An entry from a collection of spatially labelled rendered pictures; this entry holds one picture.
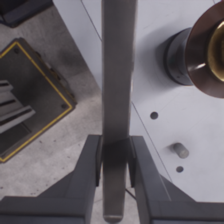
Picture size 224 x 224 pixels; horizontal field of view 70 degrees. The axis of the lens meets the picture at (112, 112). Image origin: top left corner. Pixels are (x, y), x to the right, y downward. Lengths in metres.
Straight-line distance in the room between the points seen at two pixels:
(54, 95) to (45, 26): 0.69
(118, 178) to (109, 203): 0.03
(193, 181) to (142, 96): 0.19
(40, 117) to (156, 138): 1.28
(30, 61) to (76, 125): 0.76
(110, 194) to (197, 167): 0.20
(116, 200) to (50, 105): 1.29
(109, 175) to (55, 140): 1.74
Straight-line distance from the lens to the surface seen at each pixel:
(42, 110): 1.47
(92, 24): 0.27
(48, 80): 1.40
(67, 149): 1.90
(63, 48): 1.70
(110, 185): 0.17
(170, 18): 0.28
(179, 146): 0.29
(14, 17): 1.77
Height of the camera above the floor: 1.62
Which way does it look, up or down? 75 degrees down
